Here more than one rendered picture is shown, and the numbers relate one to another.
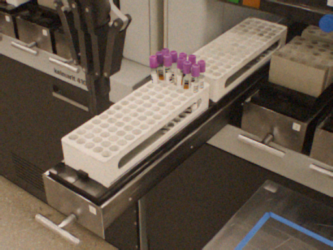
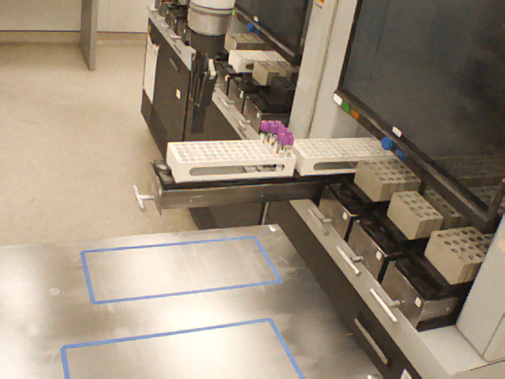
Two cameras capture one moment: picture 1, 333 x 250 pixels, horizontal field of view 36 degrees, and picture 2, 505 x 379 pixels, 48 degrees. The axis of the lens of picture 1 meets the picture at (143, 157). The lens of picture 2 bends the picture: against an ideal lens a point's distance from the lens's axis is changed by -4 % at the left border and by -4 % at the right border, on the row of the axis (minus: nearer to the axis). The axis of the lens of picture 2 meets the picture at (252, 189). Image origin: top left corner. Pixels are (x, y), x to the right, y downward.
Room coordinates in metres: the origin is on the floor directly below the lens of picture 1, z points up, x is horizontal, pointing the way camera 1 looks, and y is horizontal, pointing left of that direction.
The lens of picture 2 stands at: (-0.38, -0.55, 1.49)
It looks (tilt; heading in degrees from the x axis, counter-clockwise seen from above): 30 degrees down; 23
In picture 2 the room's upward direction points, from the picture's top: 10 degrees clockwise
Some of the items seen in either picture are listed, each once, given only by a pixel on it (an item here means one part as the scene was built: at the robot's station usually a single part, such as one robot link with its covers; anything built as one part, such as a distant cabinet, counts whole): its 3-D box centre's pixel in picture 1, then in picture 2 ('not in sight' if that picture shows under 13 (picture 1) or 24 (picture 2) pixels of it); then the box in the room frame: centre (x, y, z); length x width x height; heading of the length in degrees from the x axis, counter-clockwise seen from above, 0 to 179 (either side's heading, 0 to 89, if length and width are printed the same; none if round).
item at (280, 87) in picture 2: not in sight; (280, 91); (1.24, 0.11, 0.85); 0.12 x 0.02 x 0.06; 50
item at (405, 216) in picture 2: not in sight; (406, 217); (0.78, -0.43, 0.85); 0.12 x 0.02 x 0.06; 49
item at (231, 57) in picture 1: (234, 58); (344, 157); (0.99, -0.20, 0.83); 0.30 x 0.10 x 0.06; 140
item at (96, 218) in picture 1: (185, 115); (279, 179); (0.85, -0.09, 0.78); 0.73 x 0.14 x 0.09; 140
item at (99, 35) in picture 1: (100, 40); (204, 83); (0.66, 0.06, 1.04); 0.04 x 0.01 x 0.11; 140
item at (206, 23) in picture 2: not in sight; (210, 17); (0.67, 0.07, 1.18); 0.09 x 0.09 x 0.06
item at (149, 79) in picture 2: not in sight; (148, 67); (2.04, 1.20, 0.43); 0.27 x 0.02 x 0.36; 50
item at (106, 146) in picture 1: (141, 124); (231, 161); (0.75, 0.00, 0.83); 0.30 x 0.10 x 0.06; 140
